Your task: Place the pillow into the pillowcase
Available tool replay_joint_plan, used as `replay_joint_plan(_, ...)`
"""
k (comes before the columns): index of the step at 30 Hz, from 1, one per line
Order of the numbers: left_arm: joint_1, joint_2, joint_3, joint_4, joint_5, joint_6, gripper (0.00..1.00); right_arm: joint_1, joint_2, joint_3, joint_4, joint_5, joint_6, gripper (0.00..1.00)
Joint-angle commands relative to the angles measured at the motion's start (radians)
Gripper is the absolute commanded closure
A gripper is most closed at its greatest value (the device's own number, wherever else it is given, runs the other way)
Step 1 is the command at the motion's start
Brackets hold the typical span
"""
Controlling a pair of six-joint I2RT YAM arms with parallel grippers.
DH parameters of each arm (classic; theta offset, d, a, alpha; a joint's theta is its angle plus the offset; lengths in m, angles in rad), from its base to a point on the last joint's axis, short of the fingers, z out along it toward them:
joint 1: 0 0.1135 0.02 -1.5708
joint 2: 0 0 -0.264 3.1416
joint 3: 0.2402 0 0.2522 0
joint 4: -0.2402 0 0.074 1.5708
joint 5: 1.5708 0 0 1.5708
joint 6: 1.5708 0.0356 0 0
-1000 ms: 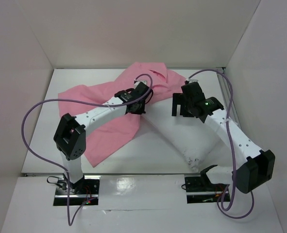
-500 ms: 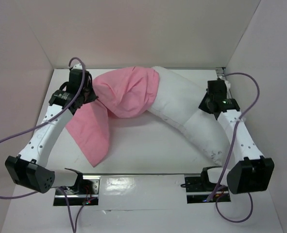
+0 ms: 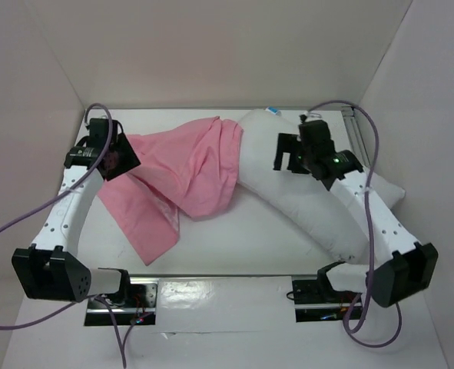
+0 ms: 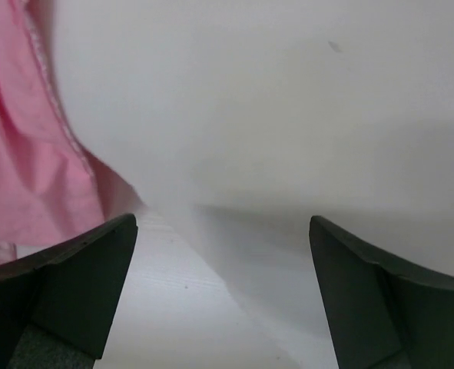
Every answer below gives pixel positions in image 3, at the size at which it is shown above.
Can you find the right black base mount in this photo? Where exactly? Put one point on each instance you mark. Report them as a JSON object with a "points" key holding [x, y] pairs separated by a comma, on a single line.
{"points": [[313, 304]]}

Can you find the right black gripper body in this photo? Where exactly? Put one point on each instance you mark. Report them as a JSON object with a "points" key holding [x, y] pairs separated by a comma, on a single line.
{"points": [[292, 152]]}

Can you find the pink pillowcase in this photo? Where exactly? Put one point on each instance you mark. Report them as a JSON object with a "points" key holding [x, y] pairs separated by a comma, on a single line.
{"points": [[192, 169]]}

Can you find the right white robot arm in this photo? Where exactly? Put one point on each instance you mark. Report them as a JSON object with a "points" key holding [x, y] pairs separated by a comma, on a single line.
{"points": [[399, 265]]}

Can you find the white pillow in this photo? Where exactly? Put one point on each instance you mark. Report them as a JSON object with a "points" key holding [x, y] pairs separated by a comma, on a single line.
{"points": [[302, 198]]}

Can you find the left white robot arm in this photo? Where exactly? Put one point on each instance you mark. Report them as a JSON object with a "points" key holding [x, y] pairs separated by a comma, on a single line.
{"points": [[49, 268]]}

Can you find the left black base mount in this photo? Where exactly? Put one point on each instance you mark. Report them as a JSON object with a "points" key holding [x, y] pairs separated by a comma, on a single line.
{"points": [[139, 306]]}

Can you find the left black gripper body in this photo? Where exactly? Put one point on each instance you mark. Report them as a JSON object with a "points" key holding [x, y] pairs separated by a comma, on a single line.
{"points": [[126, 159]]}

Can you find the aluminium frame rail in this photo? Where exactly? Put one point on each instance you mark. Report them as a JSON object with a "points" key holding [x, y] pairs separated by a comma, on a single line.
{"points": [[354, 134]]}

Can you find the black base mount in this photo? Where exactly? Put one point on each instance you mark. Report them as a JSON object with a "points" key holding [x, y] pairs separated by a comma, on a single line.
{"points": [[139, 306], [313, 304]]}

